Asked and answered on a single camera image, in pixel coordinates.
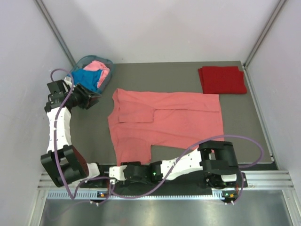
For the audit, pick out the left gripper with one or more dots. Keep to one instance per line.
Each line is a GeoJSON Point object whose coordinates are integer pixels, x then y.
{"type": "Point", "coordinates": [89, 98]}

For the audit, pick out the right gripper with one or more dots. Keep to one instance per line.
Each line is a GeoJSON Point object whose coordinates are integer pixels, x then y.
{"type": "Point", "coordinates": [134, 163]}

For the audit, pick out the salmon pink t-shirt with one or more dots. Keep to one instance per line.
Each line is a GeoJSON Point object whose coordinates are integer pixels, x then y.
{"type": "Point", "coordinates": [140, 120]}

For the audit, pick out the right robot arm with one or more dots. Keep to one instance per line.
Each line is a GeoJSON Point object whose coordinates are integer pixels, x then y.
{"type": "Point", "coordinates": [216, 160]}

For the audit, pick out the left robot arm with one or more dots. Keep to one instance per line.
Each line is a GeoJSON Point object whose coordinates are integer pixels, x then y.
{"type": "Point", "coordinates": [62, 161]}

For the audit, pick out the blue t-shirt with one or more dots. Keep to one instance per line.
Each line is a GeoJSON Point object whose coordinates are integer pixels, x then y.
{"type": "Point", "coordinates": [88, 79]}

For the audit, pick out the teal plastic basket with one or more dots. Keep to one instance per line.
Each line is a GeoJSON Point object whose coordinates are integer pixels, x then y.
{"type": "Point", "coordinates": [87, 60]}

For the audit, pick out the light pink t-shirt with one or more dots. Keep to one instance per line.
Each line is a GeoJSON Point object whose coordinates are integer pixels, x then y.
{"type": "Point", "coordinates": [97, 66]}

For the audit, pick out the folded red t-shirt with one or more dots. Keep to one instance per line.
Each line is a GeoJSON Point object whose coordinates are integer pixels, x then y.
{"type": "Point", "coordinates": [222, 80]}

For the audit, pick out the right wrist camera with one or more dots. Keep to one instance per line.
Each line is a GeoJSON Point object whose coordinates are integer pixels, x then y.
{"type": "Point", "coordinates": [116, 174]}

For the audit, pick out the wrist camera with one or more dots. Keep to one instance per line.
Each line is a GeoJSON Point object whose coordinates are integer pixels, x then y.
{"type": "Point", "coordinates": [58, 90]}
{"type": "Point", "coordinates": [116, 174]}

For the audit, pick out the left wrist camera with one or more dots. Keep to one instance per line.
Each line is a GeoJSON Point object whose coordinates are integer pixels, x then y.
{"type": "Point", "coordinates": [58, 90]}

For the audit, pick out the slotted cable duct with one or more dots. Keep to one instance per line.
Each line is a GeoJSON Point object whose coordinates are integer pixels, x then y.
{"type": "Point", "coordinates": [101, 194]}

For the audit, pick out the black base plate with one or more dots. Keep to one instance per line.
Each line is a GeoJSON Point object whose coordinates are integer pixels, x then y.
{"type": "Point", "coordinates": [192, 183]}

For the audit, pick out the left aluminium corner post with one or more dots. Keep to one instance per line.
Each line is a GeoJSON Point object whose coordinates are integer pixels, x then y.
{"type": "Point", "coordinates": [55, 31]}

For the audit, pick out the aluminium corner post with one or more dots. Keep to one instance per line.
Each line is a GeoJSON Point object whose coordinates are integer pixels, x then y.
{"type": "Point", "coordinates": [55, 31]}
{"type": "Point", "coordinates": [265, 31]}

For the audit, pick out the right aluminium corner post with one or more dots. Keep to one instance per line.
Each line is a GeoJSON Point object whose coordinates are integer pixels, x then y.
{"type": "Point", "coordinates": [265, 31]}

